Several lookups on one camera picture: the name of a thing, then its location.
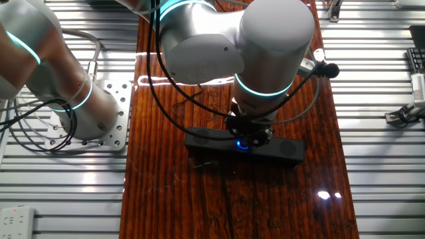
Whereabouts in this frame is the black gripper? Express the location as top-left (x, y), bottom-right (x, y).
top-left (224, 106), bottom-right (275, 149)

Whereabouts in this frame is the black soundbar speaker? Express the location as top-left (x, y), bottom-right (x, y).
top-left (184, 125), bottom-right (306, 163)

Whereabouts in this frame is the metal stand foot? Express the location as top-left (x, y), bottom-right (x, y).
top-left (327, 0), bottom-right (345, 23)

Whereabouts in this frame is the black keyboard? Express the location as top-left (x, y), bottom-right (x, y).
top-left (406, 48), bottom-right (425, 74)

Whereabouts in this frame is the dark flat panel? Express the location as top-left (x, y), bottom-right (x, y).
top-left (408, 25), bottom-right (425, 50)

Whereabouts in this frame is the white power strip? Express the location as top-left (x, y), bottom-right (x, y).
top-left (0, 205), bottom-right (36, 239)

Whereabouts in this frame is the thin black speaker cable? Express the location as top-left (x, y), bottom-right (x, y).
top-left (171, 82), bottom-right (204, 127)

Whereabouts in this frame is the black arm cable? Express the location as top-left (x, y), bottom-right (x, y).
top-left (154, 0), bottom-right (319, 120)
top-left (145, 0), bottom-right (238, 142)

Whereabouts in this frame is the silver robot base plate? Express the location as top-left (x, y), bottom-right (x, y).
top-left (44, 79), bottom-right (133, 153)

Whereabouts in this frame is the grey conduit cable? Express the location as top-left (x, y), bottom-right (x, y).
top-left (61, 29), bottom-right (102, 82)

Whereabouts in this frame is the black looped cable bundle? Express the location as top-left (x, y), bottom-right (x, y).
top-left (0, 98), bottom-right (79, 153)

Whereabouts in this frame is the silver finned camera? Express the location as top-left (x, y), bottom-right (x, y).
top-left (410, 72), bottom-right (425, 102)

